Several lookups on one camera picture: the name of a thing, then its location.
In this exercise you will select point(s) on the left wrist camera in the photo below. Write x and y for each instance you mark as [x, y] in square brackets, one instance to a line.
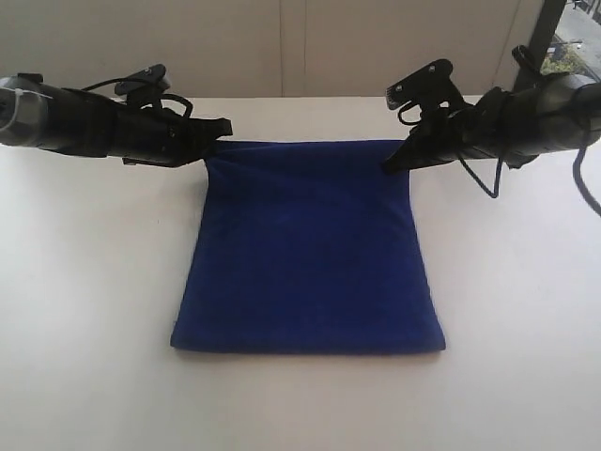
[150, 82]

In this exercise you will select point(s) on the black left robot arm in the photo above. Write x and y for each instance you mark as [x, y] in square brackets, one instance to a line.
[69, 121]

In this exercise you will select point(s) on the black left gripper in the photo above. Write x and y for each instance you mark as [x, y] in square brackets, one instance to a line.
[163, 139]

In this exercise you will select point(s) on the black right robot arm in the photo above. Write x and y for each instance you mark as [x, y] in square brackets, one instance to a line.
[561, 113]

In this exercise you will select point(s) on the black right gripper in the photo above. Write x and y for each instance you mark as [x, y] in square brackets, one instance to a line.
[447, 135]

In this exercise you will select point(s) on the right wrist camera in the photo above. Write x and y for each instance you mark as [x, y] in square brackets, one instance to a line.
[429, 88]

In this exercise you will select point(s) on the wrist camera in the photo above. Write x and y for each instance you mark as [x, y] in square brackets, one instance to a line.
[429, 88]
[150, 82]

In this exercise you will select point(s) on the black window frame post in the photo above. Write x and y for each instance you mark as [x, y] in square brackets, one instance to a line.
[530, 57]

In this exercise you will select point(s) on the blue towel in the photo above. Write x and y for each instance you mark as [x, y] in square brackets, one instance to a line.
[307, 248]

